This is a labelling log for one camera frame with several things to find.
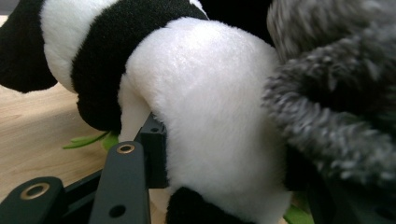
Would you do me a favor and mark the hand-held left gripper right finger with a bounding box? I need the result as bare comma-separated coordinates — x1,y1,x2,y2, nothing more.
307,180,396,224

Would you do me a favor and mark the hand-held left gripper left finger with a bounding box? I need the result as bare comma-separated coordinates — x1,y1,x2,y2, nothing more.
88,113,169,224

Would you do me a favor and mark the grey fuzzy cloth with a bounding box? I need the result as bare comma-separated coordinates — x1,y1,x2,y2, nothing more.
262,0,396,190

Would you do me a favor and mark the black and white panda plush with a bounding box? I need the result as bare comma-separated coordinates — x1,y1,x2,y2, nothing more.
0,0,312,224

